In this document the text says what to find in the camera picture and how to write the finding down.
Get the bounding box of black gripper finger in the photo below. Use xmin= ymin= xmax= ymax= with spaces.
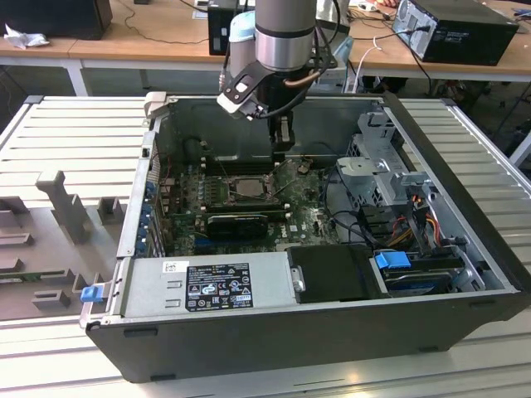
xmin=268 ymin=110 xmax=297 ymax=166

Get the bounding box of metal socket cover frame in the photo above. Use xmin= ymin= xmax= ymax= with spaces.
xmin=271 ymin=160 xmax=300 ymax=196

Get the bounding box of silver square CPU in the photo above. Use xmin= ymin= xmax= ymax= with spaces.
xmin=231 ymin=177 xmax=266 ymax=195

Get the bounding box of black RAM slot bank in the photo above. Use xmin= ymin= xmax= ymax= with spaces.
xmin=202 ymin=198 xmax=288 ymax=219
xmin=205 ymin=155 xmax=275 ymax=176

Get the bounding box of CPU socket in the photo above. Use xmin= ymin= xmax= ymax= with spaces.
xmin=223 ymin=174 xmax=278 ymax=202

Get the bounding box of green motherboard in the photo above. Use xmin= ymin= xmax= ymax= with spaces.
xmin=155 ymin=159 xmax=345 ymax=258

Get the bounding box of small black computer tower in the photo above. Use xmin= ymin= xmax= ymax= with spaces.
xmin=207 ymin=3 xmax=250 ymax=57

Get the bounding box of grey metal drive cage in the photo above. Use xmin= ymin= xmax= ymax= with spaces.
xmin=334 ymin=109 xmax=441 ymax=216

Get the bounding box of black graphics card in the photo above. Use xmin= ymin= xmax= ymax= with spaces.
xmin=206 ymin=213 xmax=270 ymax=240

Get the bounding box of black plastic shroud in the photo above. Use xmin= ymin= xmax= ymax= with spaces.
xmin=285 ymin=244 xmax=391 ymax=306

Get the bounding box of wooden desk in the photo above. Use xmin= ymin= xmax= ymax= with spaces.
xmin=0 ymin=0 xmax=531 ymax=96

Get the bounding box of hard disk in blue carrier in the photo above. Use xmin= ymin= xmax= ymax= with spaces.
xmin=373 ymin=250 xmax=464 ymax=298

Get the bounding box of black desktop computer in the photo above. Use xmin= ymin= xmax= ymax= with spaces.
xmin=392 ymin=0 xmax=520 ymax=67

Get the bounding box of silver power supply unit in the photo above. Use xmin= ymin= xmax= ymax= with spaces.
xmin=119 ymin=250 xmax=306 ymax=320

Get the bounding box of black open PC case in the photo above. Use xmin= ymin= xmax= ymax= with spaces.
xmin=78 ymin=91 xmax=524 ymax=385

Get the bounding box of black box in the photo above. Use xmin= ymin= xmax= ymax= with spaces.
xmin=0 ymin=0 xmax=114 ymax=41

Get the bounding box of grey parts rack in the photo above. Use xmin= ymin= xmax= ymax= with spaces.
xmin=0 ymin=169 xmax=129 ymax=323

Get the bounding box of crumpled white paper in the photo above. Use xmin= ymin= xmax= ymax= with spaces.
xmin=3 ymin=23 xmax=51 ymax=50

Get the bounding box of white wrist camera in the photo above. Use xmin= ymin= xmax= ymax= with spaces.
xmin=216 ymin=61 xmax=275 ymax=122

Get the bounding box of white cable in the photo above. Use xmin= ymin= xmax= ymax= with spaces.
xmin=342 ymin=36 xmax=382 ymax=93

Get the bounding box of light grey case handle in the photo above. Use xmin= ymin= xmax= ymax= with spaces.
xmin=143 ymin=91 xmax=169 ymax=122

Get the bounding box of orange yellow wire bundle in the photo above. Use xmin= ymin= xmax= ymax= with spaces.
xmin=389 ymin=215 xmax=443 ymax=250

